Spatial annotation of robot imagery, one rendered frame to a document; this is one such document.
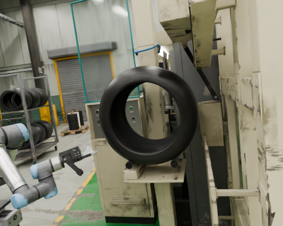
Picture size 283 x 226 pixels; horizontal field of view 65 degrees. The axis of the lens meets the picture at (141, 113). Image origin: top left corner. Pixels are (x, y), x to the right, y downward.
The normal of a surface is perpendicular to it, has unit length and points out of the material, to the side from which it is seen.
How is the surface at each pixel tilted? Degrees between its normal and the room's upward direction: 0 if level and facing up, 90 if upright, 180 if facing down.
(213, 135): 90
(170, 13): 90
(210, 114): 90
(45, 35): 90
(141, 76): 79
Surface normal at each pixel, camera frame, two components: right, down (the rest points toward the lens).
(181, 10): -0.23, 0.15
